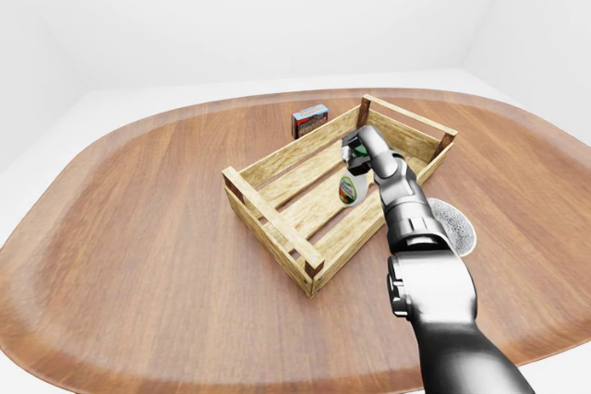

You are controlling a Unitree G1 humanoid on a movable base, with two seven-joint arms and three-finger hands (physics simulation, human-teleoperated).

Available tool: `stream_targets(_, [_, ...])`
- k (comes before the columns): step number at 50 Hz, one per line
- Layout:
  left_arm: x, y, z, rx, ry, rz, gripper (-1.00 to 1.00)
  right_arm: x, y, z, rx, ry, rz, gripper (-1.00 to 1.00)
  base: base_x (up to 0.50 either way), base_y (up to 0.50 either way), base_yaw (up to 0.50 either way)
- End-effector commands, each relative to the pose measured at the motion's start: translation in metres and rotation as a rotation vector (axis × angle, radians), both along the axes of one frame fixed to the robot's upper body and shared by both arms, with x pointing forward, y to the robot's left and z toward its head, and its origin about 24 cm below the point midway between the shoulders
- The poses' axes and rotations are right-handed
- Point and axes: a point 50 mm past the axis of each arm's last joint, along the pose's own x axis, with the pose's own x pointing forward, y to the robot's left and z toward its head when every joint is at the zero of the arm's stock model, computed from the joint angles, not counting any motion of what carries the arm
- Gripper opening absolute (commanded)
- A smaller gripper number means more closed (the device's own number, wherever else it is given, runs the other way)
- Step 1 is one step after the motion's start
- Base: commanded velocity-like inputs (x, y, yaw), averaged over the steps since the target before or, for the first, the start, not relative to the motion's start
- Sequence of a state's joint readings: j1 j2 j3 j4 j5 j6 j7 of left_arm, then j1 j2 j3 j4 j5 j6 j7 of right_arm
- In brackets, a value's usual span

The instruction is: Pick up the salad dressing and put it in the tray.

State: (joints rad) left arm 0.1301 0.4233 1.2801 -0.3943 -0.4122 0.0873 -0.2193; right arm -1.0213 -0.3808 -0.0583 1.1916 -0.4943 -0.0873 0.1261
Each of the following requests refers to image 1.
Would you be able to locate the white salad dressing bottle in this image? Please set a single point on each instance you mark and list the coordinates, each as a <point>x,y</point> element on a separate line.
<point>351,188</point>

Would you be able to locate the patterned bowl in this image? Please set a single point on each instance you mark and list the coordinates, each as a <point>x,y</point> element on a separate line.
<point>457,228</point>

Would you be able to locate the printed food box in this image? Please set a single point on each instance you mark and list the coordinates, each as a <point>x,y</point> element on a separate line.
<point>309,120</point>

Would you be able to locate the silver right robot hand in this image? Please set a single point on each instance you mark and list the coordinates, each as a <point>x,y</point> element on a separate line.
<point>369,147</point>

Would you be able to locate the wooden slat tray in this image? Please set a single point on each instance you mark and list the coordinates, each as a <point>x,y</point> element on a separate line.
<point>300,209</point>

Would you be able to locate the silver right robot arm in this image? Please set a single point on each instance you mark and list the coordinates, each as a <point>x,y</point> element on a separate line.
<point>429,283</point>

